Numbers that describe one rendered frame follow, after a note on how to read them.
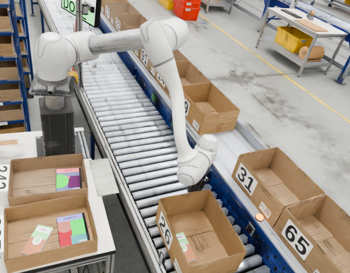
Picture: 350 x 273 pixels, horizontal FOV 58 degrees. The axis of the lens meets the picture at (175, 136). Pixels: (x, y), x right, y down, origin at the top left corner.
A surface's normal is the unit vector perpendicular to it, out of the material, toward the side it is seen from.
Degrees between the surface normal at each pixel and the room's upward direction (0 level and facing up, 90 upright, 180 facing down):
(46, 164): 89
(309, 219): 1
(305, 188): 90
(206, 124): 90
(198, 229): 2
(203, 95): 89
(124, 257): 0
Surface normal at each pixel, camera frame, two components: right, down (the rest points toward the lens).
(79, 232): 0.17, -0.79
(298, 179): -0.89, 0.13
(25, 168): 0.33, 0.60
